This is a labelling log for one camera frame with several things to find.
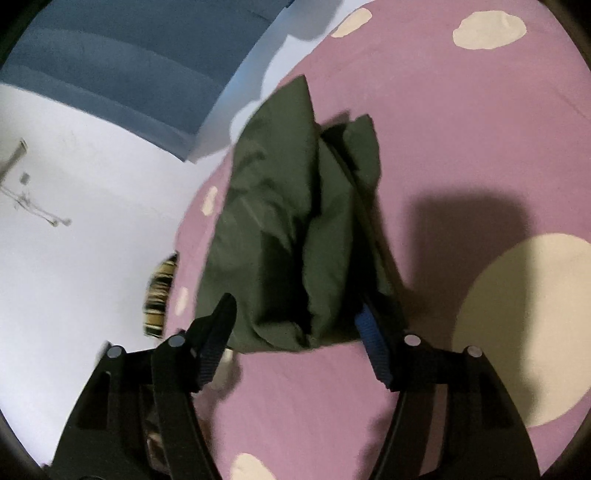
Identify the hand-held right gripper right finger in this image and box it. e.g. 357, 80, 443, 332
355, 302, 542, 480

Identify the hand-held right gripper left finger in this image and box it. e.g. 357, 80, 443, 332
48, 293, 238, 480

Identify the olive green jacket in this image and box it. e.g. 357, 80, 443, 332
196, 75, 408, 354

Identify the yellow black striped cloth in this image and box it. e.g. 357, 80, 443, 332
142, 252, 180, 340

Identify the pink rug with cream spots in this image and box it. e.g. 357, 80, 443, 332
173, 0, 591, 480

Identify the blue sofa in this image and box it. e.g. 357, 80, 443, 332
0, 0, 296, 163

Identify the white cable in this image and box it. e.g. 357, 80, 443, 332
0, 185, 73, 228

